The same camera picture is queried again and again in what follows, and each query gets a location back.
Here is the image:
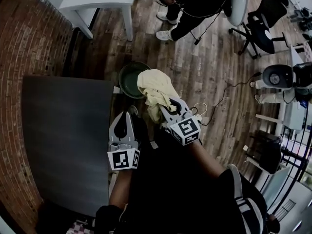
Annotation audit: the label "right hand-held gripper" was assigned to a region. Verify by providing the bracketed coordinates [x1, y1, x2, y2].
[159, 97, 202, 146]

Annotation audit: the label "person's left forearm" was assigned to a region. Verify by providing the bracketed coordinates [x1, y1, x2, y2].
[108, 169, 134, 207]

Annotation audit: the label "green round bucket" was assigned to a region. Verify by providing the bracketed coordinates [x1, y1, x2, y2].
[118, 61, 153, 99]

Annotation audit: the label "white cable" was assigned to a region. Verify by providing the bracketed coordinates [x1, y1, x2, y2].
[191, 102, 208, 121]

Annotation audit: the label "white chair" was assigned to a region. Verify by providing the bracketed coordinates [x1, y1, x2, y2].
[224, 0, 249, 26]

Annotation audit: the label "person's grey backpack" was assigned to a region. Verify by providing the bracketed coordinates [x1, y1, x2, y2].
[226, 163, 269, 234]

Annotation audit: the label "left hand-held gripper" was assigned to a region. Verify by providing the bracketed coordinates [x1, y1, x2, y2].
[107, 111, 142, 172]

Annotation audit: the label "black floor cable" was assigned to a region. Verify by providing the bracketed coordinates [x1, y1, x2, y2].
[199, 72, 263, 127]

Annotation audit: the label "cream clothes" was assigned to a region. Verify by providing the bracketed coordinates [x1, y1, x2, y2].
[136, 68, 182, 124]

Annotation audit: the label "black cable with adapter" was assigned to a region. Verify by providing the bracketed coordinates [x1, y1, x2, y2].
[158, 0, 227, 46]

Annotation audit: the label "person's black shirt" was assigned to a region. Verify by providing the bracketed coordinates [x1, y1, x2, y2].
[95, 117, 269, 234]

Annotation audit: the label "person's right forearm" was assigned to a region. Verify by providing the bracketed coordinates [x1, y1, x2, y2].
[192, 140, 230, 173]

